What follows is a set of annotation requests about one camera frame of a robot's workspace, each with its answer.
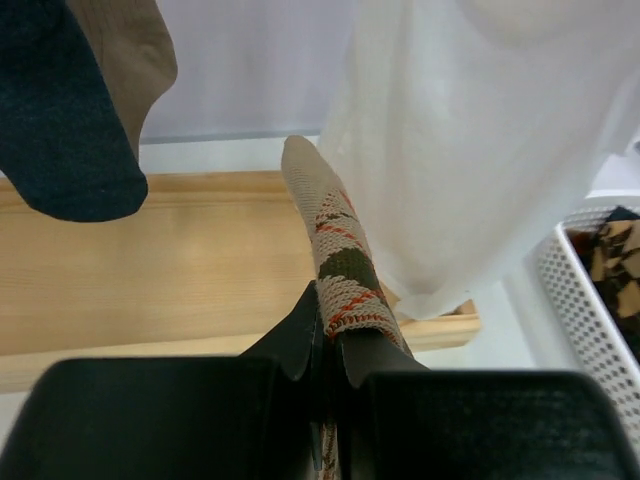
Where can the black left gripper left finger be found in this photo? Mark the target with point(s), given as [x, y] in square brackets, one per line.
[249, 416]

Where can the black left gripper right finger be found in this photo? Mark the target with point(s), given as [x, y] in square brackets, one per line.
[400, 420]

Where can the beige orange argyle sock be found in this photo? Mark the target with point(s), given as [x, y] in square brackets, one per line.
[340, 260]

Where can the dark navy sock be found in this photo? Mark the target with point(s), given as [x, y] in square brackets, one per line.
[63, 146]

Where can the taupe sock maroon striped cuff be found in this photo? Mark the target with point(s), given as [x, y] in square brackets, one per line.
[135, 53]

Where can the socks pile in basket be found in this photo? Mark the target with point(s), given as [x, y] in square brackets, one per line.
[610, 255]

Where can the wooden clothes rack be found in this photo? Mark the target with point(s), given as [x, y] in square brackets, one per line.
[206, 266]

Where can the white perforated laundry basket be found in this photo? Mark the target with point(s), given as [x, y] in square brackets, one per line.
[595, 340]

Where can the white undershirt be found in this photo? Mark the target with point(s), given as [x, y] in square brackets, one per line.
[464, 131]

